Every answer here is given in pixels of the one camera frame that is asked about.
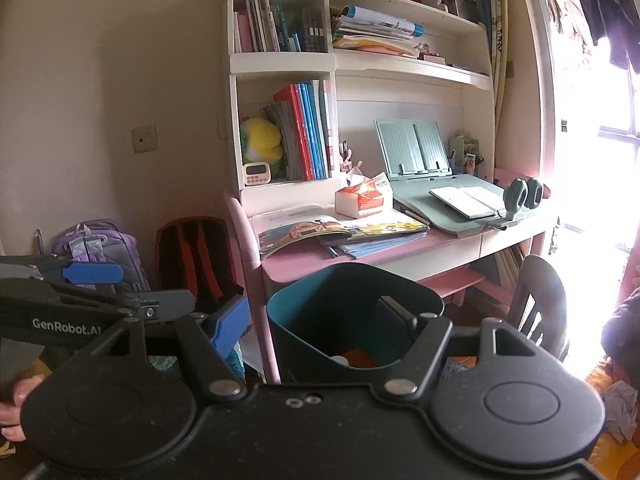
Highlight dark wooden chair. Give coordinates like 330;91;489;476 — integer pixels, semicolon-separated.
510;255;571;363

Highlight beige wall socket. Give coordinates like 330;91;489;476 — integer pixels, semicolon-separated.
131;125;160;155

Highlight teal deer-print trash bin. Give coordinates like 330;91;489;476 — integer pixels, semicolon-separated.
266;264;446;386

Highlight small desk organizer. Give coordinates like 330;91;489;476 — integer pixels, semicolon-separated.
449;134;485;177

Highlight window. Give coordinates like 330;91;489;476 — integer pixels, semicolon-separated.
555;50;640;256

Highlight crumpled white tissue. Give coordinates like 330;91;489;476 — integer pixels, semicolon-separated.
602;380;638;443

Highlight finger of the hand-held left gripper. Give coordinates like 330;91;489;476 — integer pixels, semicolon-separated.
114;289;197;322
0;255;125;287

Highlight blue notebook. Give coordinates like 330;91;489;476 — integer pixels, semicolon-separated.
320;232;431;260

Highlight open white notebook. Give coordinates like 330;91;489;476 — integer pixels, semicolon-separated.
429;186;506;220

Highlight orange white tissue pack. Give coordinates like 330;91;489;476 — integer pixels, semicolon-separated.
334;170;393;219

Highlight yellow green plush toy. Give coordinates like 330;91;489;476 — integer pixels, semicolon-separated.
239;117;286;167

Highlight red black backpack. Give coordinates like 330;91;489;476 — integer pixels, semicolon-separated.
156;216;246;318

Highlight purple grey backpack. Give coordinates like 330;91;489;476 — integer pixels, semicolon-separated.
51;219;151;293

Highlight white desk hutch shelf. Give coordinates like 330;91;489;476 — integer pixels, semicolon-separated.
222;0;496;206

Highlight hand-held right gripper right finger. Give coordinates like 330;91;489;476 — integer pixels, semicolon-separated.
380;297;546;396

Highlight grey green book stand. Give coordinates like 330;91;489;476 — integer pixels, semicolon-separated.
374;119;453;181

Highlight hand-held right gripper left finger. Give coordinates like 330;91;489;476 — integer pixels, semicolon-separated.
65;296;251;403

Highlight white digital timer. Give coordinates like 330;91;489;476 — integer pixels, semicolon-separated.
243;161;272;187

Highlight dark fuzzy bundle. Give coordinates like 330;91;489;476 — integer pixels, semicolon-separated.
600;287;640;376

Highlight colourful picture book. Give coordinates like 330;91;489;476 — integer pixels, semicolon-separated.
257;217;431;256

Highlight red plastic bag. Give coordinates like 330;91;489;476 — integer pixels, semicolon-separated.
345;349;381;368

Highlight pink desk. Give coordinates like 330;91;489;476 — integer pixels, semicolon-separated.
222;167;556;386

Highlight orange floor mat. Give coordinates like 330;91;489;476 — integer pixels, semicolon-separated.
585;360;640;471

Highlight hanging dark clothes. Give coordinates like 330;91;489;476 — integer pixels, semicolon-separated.
572;0;640;73

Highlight person's left hand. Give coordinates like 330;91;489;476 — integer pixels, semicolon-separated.
0;375;45;445

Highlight row of red blue books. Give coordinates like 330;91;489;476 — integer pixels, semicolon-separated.
260;80;333;182

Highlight stack of papers and magazines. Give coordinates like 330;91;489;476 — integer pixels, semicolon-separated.
331;5;426;58

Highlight row of thin pastel books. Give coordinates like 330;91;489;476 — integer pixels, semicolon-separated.
234;0;326;54

